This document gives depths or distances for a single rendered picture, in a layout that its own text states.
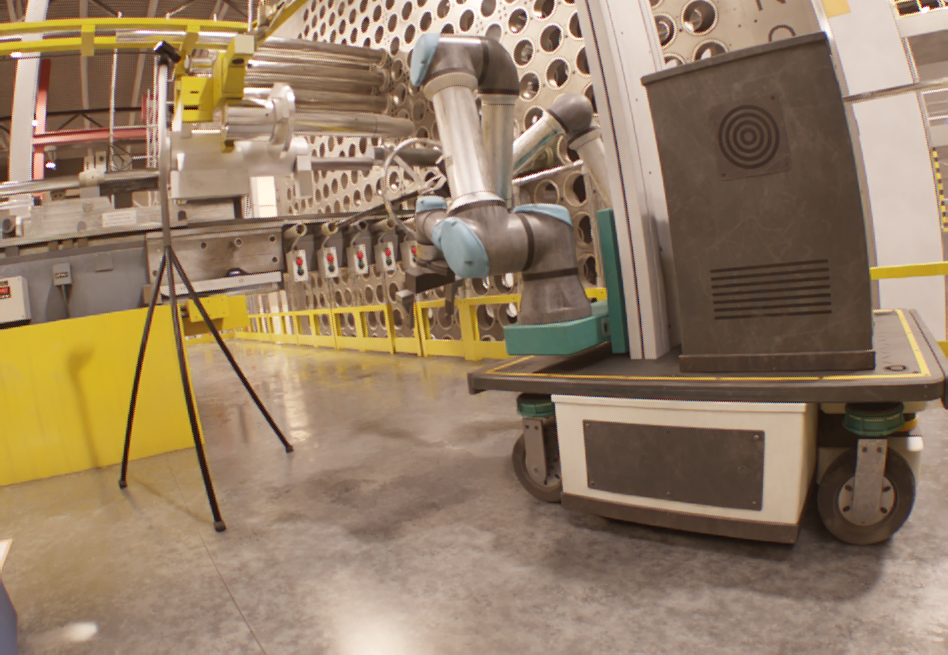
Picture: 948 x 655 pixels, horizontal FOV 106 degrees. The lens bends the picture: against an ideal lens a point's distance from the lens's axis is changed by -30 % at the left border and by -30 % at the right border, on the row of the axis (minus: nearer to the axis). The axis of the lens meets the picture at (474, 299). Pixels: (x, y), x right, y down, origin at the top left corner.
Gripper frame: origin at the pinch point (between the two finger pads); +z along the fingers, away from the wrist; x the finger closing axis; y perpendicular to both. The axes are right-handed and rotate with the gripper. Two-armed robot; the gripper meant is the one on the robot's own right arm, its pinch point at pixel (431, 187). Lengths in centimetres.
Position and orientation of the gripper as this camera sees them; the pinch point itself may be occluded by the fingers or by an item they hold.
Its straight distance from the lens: 183.6
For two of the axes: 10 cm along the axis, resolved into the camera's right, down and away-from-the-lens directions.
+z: -6.4, 0.5, 7.7
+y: 6.4, 5.8, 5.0
